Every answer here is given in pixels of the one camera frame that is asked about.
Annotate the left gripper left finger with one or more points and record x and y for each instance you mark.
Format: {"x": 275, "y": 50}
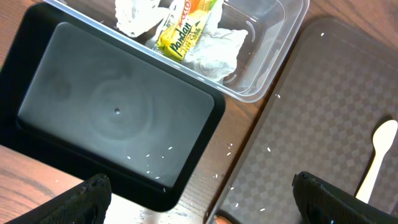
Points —
{"x": 86, "y": 203}

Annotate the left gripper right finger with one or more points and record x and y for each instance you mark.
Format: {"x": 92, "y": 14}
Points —
{"x": 322, "y": 203}

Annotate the yellow plastic spoon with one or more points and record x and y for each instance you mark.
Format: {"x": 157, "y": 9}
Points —
{"x": 383, "y": 139}

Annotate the white tissue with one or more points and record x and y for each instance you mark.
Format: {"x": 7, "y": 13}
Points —
{"x": 215, "y": 54}
{"x": 135, "y": 17}

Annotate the yellow green snack wrapper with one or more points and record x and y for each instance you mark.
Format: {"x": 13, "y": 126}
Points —
{"x": 183, "y": 27}

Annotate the clear plastic waste bin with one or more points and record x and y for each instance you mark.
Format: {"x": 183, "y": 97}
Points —
{"x": 271, "y": 27}

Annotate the dark brown serving tray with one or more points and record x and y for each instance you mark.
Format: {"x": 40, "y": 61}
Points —
{"x": 337, "y": 87}

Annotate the orange carrot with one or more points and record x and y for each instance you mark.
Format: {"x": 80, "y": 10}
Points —
{"x": 221, "y": 220}

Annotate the black plastic bin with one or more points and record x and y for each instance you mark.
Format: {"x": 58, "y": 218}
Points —
{"x": 78, "y": 99}

